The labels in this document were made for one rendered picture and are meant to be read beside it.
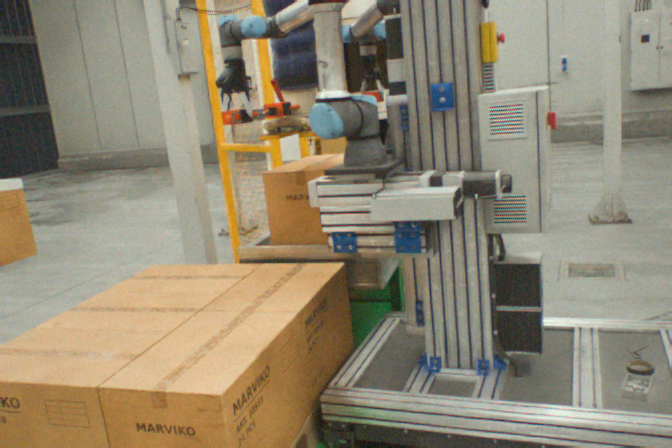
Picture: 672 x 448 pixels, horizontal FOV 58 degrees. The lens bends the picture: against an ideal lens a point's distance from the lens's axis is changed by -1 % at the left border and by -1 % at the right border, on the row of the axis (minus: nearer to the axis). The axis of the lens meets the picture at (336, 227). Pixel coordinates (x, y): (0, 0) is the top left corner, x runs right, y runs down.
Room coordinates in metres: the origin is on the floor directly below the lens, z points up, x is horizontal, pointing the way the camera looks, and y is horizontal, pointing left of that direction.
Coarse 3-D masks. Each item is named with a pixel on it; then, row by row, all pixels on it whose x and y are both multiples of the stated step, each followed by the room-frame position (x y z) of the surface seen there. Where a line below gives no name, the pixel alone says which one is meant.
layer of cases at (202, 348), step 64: (64, 320) 2.22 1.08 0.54; (128, 320) 2.15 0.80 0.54; (192, 320) 2.08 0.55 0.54; (256, 320) 2.01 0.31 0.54; (320, 320) 2.25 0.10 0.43; (0, 384) 1.72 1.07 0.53; (64, 384) 1.65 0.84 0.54; (128, 384) 1.61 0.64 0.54; (192, 384) 1.56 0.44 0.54; (256, 384) 1.68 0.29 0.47; (320, 384) 2.17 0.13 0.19
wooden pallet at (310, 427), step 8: (352, 352) 2.58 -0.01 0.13; (344, 360) 2.47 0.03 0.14; (328, 384) 2.26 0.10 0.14; (320, 408) 2.30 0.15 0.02; (312, 416) 2.05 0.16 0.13; (320, 416) 2.24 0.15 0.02; (304, 424) 1.98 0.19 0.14; (312, 424) 2.05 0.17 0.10; (320, 424) 2.18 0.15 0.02; (304, 432) 1.99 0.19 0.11; (312, 432) 2.04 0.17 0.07; (320, 432) 2.11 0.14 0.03; (296, 440) 1.89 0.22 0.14; (304, 440) 1.99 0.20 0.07; (312, 440) 2.03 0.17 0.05
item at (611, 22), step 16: (208, 0) 5.98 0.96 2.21; (608, 0) 4.90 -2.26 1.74; (208, 16) 5.97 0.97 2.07; (608, 16) 4.90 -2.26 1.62; (608, 32) 4.90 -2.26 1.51; (608, 48) 4.90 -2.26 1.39; (608, 64) 4.90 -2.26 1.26; (608, 80) 4.90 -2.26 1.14; (608, 96) 4.90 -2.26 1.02; (608, 112) 4.90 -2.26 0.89; (224, 128) 5.97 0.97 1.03; (608, 128) 4.90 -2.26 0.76; (608, 144) 4.90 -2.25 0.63; (608, 160) 4.91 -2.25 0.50; (608, 176) 4.91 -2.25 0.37; (608, 192) 4.91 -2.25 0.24; (240, 208) 6.04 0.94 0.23; (608, 208) 4.91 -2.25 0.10; (240, 224) 5.99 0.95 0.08
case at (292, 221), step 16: (304, 160) 3.21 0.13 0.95; (320, 160) 3.13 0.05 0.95; (336, 160) 3.06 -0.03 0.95; (272, 176) 2.84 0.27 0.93; (288, 176) 2.81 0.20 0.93; (304, 176) 2.79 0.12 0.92; (320, 176) 2.76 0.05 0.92; (272, 192) 2.84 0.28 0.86; (288, 192) 2.82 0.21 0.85; (304, 192) 2.79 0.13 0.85; (272, 208) 2.85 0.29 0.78; (288, 208) 2.82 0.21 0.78; (304, 208) 2.79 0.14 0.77; (272, 224) 2.85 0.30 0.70; (288, 224) 2.82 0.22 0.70; (304, 224) 2.80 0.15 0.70; (320, 224) 2.77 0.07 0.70; (272, 240) 2.86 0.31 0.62; (288, 240) 2.83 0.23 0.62; (304, 240) 2.80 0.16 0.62; (320, 240) 2.77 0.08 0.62
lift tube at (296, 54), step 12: (312, 24) 2.83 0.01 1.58; (288, 36) 2.75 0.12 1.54; (300, 36) 2.76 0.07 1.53; (312, 36) 2.79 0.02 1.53; (276, 48) 2.78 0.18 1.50; (288, 48) 2.76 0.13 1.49; (300, 48) 2.76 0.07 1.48; (312, 48) 2.81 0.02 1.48; (276, 60) 2.80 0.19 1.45; (288, 60) 2.76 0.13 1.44; (300, 60) 2.75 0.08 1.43; (312, 60) 2.78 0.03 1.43; (276, 72) 2.79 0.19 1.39; (288, 72) 2.75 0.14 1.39; (300, 72) 2.76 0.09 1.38; (312, 72) 2.78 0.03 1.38; (300, 84) 2.75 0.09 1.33; (312, 84) 2.77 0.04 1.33
